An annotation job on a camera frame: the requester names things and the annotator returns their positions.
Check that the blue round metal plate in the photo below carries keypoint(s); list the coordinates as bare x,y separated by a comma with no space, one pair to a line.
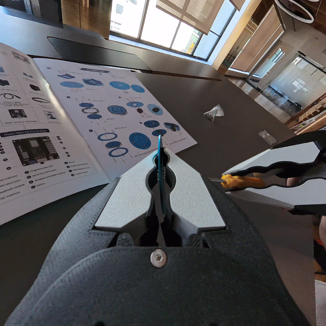
160,150

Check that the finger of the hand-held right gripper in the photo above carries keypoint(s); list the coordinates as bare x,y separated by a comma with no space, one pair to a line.
293,194
285,156

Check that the small clear plastic bag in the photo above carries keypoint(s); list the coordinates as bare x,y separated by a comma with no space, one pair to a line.
267,137

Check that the clear bag of screws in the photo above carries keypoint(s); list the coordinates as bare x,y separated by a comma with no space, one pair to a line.
214,113

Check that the adjoining grey desk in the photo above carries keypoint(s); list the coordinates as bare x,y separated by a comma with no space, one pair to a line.
30,33

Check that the person's white shirt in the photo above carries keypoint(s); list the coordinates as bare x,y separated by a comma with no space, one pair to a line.
321,305

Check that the large glass window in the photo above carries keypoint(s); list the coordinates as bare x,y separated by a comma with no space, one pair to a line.
158,28

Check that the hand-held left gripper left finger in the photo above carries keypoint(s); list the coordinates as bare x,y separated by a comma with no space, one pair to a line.
122,203

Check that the beige roller blind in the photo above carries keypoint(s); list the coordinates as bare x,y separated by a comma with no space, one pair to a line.
193,14

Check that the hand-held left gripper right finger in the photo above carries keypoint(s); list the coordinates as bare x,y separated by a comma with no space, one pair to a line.
198,203

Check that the open assembly manual booklet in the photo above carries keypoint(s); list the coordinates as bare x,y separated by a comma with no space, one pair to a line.
76,114

